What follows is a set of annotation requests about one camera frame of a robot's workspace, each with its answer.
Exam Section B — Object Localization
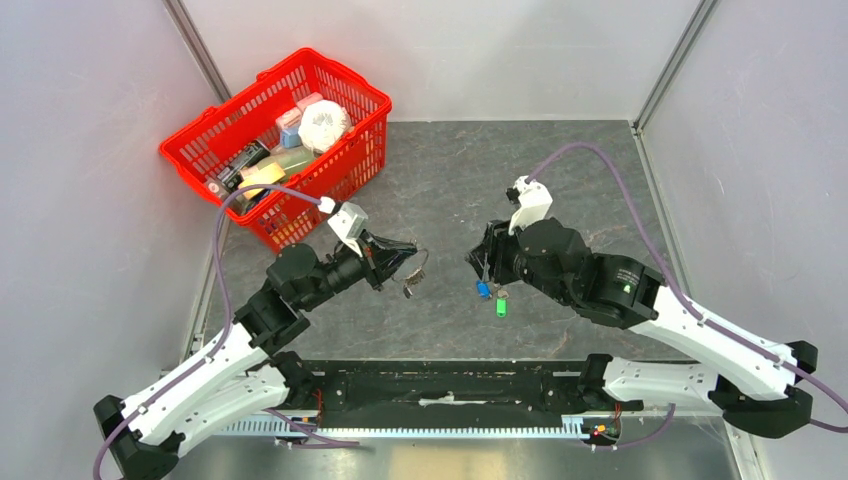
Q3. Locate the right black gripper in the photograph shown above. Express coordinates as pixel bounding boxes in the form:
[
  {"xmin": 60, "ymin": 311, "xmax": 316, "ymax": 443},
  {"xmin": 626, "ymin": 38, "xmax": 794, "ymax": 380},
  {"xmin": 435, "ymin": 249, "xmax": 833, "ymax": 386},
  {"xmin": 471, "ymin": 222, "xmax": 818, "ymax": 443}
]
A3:
[{"xmin": 464, "ymin": 211, "xmax": 575, "ymax": 305}]

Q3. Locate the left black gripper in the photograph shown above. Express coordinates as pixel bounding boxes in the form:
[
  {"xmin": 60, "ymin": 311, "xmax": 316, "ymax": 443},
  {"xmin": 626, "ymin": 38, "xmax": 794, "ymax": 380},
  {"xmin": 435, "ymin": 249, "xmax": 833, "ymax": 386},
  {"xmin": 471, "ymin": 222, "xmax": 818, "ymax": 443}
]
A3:
[{"xmin": 300, "ymin": 228, "xmax": 417, "ymax": 311}]

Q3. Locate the blue tag key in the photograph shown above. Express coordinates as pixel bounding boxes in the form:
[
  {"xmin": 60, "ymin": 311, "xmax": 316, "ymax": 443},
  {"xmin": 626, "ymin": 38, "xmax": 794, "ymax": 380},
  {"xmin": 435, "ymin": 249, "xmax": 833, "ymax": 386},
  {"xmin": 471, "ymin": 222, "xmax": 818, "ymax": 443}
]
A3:
[{"xmin": 475, "ymin": 263, "xmax": 492, "ymax": 300}]

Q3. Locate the keyring with key bunch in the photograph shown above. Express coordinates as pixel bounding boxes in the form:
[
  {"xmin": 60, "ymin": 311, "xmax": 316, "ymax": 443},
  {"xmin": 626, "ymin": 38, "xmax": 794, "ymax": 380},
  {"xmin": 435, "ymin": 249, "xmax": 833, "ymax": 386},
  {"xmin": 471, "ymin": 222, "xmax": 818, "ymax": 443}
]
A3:
[{"xmin": 392, "ymin": 248, "xmax": 430, "ymax": 299}]

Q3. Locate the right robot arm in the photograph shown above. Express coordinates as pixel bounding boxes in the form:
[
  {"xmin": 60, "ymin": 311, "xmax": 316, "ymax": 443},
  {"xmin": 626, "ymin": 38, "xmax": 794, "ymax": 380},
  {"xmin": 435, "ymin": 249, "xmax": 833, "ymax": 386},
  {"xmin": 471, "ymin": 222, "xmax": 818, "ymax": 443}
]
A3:
[{"xmin": 465, "ymin": 218, "xmax": 818, "ymax": 439}]

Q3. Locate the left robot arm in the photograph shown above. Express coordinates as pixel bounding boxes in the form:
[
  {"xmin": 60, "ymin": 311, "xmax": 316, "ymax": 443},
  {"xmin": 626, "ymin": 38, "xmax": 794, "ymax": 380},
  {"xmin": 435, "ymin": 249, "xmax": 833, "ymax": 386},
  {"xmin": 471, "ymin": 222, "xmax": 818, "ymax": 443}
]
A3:
[{"xmin": 93, "ymin": 231, "xmax": 419, "ymax": 479}]

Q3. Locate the green tag key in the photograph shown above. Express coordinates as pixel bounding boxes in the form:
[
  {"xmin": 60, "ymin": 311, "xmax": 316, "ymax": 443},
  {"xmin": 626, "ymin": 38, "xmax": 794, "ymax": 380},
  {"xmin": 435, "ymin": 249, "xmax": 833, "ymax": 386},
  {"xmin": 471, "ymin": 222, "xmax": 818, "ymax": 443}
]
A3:
[{"xmin": 495, "ymin": 288, "xmax": 509, "ymax": 318}]

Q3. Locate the green bottle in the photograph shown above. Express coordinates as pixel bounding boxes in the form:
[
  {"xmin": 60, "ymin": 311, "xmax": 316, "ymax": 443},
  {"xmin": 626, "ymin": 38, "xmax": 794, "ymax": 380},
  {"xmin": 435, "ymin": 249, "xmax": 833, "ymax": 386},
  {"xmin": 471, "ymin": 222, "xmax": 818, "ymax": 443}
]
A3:
[{"xmin": 255, "ymin": 146, "xmax": 316, "ymax": 176}]

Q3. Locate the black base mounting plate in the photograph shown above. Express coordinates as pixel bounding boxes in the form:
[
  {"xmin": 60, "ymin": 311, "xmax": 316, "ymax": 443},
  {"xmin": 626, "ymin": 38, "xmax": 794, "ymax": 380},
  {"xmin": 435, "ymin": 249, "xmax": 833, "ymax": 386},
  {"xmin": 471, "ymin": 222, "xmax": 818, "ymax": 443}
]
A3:
[{"xmin": 279, "ymin": 360, "xmax": 647, "ymax": 429}]

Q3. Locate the yellow box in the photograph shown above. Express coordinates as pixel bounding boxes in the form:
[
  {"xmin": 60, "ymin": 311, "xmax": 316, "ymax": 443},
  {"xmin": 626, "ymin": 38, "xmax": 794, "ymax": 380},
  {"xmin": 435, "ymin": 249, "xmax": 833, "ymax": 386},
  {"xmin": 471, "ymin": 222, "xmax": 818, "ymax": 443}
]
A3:
[{"xmin": 239, "ymin": 162, "xmax": 286, "ymax": 189}]

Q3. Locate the white round package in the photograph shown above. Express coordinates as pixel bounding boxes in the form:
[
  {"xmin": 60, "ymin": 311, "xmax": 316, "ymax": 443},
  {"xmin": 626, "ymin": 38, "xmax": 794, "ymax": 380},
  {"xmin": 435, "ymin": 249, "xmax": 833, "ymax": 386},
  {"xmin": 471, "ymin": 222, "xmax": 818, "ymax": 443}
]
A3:
[{"xmin": 298, "ymin": 100, "xmax": 353, "ymax": 153}]

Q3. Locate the red plastic shopping basket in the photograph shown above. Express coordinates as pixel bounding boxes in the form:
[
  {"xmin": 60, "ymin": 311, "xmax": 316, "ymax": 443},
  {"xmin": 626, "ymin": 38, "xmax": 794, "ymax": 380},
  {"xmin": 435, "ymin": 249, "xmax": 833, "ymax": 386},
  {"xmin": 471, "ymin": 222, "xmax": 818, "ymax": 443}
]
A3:
[{"xmin": 158, "ymin": 46, "xmax": 393, "ymax": 257}]

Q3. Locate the blue small box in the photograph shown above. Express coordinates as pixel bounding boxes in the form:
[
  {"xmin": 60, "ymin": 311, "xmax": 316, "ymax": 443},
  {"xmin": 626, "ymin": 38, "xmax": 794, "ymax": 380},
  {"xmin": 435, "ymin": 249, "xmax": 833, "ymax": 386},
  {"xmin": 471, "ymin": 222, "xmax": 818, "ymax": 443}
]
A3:
[{"xmin": 279, "ymin": 126, "xmax": 302, "ymax": 149}]

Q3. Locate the pink white box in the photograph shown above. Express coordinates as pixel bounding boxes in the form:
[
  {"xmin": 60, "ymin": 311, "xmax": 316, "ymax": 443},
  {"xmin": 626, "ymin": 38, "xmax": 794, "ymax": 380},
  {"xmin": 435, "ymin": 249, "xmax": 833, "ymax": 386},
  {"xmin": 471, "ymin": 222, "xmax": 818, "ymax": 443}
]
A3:
[{"xmin": 275, "ymin": 92, "xmax": 324, "ymax": 130}]

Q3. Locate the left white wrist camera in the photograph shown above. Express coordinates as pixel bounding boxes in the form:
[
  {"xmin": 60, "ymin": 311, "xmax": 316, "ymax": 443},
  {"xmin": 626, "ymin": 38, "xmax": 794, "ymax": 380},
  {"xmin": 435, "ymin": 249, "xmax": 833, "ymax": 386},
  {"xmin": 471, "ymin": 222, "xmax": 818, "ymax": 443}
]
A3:
[{"xmin": 318, "ymin": 196, "xmax": 368, "ymax": 258}]

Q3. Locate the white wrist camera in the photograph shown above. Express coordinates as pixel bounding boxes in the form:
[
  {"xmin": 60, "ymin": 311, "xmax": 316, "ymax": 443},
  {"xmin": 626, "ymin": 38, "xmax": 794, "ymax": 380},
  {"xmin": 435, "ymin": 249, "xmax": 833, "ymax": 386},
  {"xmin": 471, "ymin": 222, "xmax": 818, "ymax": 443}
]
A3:
[
  {"xmin": 318, "ymin": 196, "xmax": 368, "ymax": 258},
  {"xmin": 507, "ymin": 176, "xmax": 553, "ymax": 236}
]

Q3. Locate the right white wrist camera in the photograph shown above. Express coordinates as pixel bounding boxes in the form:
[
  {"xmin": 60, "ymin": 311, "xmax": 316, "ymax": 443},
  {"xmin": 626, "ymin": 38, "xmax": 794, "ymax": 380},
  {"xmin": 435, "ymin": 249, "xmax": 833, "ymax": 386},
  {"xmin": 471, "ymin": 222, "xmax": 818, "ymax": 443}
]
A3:
[{"xmin": 507, "ymin": 176, "xmax": 553, "ymax": 236}]

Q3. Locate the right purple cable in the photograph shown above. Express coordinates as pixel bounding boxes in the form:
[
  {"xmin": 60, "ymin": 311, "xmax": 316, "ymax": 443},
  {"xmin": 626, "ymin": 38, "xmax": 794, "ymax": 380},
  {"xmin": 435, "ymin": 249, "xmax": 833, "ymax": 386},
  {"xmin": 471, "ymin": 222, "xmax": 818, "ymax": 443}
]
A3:
[{"xmin": 526, "ymin": 142, "xmax": 848, "ymax": 435}]

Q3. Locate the purple cable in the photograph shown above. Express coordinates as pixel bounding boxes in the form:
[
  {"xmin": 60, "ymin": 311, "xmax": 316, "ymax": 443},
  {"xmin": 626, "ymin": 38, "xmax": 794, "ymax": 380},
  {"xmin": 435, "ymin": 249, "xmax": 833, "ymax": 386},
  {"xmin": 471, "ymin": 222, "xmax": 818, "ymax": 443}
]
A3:
[
  {"xmin": 91, "ymin": 184, "xmax": 329, "ymax": 480},
  {"xmin": 526, "ymin": 142, "xmax": 848, "ymax": 435}
]

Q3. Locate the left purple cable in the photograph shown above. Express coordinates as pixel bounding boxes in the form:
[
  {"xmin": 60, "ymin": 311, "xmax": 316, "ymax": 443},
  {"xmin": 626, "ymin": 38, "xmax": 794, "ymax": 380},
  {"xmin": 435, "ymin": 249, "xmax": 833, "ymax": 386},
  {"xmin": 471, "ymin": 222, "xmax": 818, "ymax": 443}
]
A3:
[{"xmin": 91, "ymin": 184, "xmax": 329, "ymax": 480}]

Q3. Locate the white slotted cable duct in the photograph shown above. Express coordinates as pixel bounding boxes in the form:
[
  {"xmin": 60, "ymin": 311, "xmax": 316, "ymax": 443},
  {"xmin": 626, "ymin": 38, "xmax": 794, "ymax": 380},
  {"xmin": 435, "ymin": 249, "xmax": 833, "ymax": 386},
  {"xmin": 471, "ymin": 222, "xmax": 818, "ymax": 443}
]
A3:
[{"xmin": 217, "ymin": 414, "xmax": 591, "ymax": 441}]

